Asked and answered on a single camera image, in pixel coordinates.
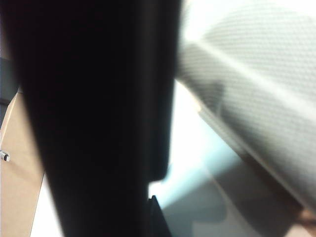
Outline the beige upturned pulp tray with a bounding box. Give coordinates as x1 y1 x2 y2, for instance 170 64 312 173
174 9 316 213

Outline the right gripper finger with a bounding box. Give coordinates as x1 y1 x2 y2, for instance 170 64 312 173
148 195 173 237

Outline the long brown cardboard box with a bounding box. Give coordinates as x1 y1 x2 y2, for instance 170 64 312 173
0 91 47 237

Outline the black smartphone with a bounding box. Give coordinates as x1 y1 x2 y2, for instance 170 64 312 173
0 0 188 237

